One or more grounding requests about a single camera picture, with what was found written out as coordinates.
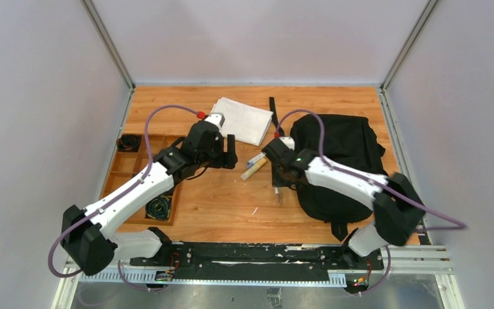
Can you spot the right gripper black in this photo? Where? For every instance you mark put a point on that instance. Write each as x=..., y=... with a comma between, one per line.
x=278, y=181

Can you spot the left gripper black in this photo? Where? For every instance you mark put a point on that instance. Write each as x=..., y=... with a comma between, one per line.
x=222, y=154

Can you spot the brown capped white marker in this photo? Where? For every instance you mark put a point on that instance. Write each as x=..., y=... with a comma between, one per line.
x=277, y=194

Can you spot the lilac capped white marker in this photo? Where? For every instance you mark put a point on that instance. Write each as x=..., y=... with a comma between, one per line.
x=254, y=160

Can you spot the black student backpack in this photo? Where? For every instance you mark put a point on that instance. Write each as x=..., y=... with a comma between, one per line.
x=349, y=140

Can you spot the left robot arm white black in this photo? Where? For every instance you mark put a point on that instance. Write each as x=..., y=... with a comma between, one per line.
x=91, y=238

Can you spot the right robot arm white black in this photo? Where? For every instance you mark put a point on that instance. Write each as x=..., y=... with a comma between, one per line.
x=396, y=206

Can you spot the yellow glue stick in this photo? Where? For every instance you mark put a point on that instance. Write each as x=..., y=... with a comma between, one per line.
x=254, y=168

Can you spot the folded white cloth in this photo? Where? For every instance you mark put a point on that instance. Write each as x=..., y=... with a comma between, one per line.
x=247, y=123

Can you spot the wooden compartment tray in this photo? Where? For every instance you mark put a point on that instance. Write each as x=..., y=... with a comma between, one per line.
x=129, y=159

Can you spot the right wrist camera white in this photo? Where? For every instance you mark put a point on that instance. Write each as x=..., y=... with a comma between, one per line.
x=288, y=141

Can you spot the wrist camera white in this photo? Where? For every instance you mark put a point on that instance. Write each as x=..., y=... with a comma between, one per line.
x=288, y=141
x=216, y=119

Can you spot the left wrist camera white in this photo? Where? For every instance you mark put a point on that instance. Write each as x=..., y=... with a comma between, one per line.
x=216, y=119

